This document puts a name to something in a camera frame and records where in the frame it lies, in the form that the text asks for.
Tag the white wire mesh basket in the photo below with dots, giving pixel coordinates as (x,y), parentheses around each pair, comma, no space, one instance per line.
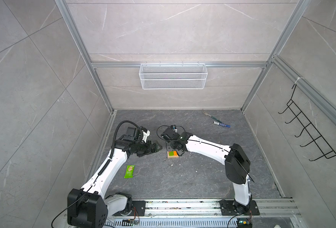
(173,76)

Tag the blue marker pen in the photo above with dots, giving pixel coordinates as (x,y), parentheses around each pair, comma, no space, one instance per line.
(221,124)

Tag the green snack wrapper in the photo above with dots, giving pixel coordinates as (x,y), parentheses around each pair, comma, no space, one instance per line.
(129,172)

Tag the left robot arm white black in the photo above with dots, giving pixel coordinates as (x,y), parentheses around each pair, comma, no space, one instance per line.
(89,206)

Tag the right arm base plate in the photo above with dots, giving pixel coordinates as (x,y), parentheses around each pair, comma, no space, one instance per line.
(233,208)

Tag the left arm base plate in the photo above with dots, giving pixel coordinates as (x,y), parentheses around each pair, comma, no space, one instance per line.
(134,208)

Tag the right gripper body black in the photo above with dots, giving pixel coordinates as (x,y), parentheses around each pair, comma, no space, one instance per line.
(172,146)

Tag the natural wood block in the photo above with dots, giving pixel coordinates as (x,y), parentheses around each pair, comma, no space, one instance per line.
(173,156)

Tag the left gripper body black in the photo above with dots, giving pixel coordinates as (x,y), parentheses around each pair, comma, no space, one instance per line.
(142,148)

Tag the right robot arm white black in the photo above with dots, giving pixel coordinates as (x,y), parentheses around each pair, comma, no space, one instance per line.
(236,162)

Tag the black wire hook rack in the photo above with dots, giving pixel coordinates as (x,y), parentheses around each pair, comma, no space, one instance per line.
(308,127)

